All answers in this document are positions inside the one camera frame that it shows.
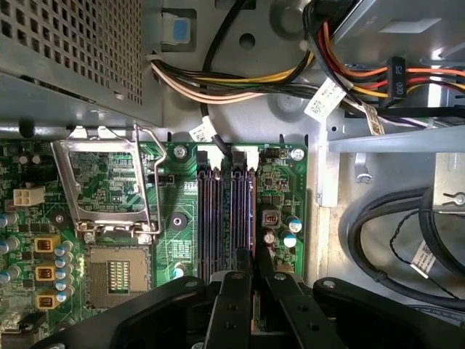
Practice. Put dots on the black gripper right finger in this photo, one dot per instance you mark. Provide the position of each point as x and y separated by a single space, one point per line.
305 316

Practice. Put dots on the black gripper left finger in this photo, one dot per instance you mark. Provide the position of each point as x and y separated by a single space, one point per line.
229 312

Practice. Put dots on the black RAM slot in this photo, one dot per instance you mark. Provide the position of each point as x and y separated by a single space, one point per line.
236 211
247 211
203 218
217 218

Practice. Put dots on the CPU socket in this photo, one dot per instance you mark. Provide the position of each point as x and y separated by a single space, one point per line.
116 272

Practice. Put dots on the green motherboard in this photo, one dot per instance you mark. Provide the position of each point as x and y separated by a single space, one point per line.
181 196

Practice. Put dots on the yellow square inductor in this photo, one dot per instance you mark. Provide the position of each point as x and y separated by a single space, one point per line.
45 273
46 244
46 301

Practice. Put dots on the black open PC case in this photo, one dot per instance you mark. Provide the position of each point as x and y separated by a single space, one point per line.
254 120

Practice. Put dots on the metal socket cover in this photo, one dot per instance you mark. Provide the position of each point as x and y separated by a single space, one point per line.
67 174

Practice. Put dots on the white four-pin power socket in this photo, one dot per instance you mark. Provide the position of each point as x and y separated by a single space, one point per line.
29 196

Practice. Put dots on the blue plastic chassis clip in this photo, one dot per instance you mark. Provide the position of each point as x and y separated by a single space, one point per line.
181 31

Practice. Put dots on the grey metal drive cage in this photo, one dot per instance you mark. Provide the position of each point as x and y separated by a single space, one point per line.
399 22

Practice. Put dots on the grey power supply unit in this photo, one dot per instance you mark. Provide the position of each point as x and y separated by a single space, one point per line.
72 36

